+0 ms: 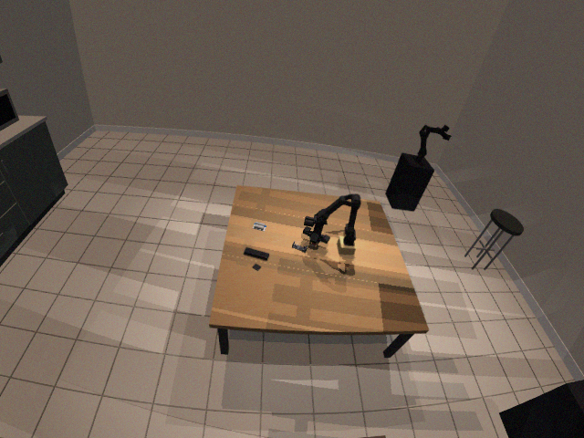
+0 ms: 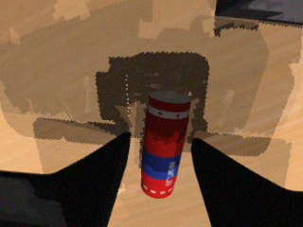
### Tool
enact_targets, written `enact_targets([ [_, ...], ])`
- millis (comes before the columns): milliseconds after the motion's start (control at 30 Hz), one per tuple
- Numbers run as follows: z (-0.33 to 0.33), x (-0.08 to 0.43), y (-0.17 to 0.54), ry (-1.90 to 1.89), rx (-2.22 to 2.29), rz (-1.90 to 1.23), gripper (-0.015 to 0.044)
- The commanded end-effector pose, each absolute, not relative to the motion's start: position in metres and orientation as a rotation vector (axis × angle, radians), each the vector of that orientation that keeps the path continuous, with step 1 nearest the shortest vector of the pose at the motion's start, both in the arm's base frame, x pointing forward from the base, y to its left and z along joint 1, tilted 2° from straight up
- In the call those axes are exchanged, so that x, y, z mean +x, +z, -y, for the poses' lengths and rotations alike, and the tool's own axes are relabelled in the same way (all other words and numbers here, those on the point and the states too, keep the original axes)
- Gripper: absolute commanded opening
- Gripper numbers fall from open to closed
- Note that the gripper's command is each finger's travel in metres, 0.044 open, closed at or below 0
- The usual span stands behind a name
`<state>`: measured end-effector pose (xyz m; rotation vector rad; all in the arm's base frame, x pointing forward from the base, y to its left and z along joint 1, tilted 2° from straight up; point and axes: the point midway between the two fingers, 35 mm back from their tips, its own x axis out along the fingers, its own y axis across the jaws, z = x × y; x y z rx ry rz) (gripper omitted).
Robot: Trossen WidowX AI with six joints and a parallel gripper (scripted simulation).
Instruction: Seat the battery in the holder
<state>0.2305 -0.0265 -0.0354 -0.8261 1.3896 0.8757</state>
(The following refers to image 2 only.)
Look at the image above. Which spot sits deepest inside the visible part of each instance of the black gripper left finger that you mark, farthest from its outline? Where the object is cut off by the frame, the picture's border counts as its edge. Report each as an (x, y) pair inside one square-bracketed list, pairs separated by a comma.
[(79, 195)]

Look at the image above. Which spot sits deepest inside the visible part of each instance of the red and blue battery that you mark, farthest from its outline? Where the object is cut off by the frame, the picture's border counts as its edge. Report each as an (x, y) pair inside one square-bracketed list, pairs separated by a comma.
[(165, 133)]

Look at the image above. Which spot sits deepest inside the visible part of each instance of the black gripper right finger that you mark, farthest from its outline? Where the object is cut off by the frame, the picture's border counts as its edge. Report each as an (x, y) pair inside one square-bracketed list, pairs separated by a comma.
[(236, 196)]

